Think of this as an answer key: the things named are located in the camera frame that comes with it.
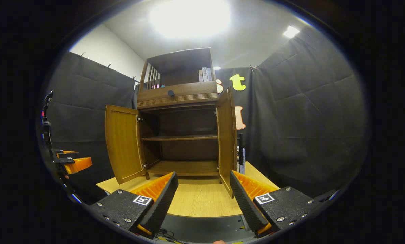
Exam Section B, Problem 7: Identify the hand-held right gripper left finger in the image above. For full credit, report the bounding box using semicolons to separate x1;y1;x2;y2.
87;171;179;239

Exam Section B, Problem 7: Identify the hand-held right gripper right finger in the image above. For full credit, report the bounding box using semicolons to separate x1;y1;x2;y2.
230;170;325;238

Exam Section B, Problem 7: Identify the wooden shoe cabinet door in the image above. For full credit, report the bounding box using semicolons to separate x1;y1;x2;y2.
216;86;244;199
105;104;147;185

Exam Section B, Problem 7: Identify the wooden double-door shoe cabinet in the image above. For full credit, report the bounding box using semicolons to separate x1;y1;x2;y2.
105;47;246;199

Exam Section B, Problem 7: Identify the wooden inner cabinet shelf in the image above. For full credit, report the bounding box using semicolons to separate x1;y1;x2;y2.
141;134;218;141

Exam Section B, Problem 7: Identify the black backdrop cloth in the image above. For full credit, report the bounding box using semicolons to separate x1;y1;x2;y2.
45;25;371;204

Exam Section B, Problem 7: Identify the small ceiling light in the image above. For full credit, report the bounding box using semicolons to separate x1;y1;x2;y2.
283;26;300;38

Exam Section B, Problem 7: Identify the large rectangular ceiling light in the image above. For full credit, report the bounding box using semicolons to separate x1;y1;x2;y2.
148;0;231;38

